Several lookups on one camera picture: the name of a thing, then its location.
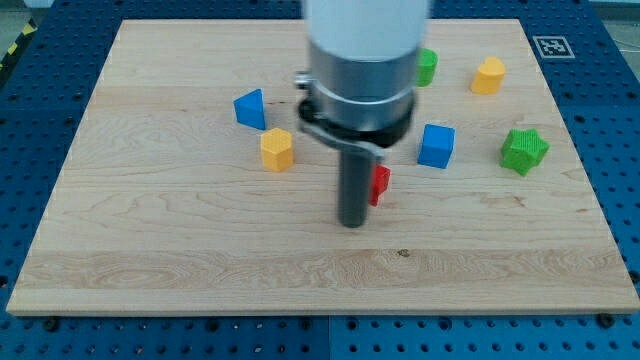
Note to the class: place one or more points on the yellow heart block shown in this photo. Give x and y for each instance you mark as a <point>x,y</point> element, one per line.
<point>488,77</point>

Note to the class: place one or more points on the green star block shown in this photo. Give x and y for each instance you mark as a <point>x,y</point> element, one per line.
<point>523,150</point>

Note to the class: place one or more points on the green cylinder block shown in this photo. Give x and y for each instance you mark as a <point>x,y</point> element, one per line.
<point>427,64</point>

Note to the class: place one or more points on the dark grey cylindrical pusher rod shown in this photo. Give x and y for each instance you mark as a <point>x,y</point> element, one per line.
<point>356,169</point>

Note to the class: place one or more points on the light wooden board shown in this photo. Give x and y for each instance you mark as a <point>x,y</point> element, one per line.
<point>163,207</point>

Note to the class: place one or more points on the blue cube block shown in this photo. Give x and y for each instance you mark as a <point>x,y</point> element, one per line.
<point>437,146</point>

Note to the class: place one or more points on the blue triangle block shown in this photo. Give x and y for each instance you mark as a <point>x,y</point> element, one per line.
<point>249,110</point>

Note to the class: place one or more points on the red star block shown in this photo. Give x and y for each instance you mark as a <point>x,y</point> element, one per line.
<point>380,182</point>

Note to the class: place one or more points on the black and white fiducial marker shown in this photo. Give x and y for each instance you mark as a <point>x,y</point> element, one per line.
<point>553,47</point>

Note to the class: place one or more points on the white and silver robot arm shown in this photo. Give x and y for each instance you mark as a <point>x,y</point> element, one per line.
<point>363,61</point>

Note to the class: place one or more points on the yellow and black hazard tape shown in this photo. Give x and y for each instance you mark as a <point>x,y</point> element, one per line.
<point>18,46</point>

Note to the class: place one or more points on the yellow hexagon block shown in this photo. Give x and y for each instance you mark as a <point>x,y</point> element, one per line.
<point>277,149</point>

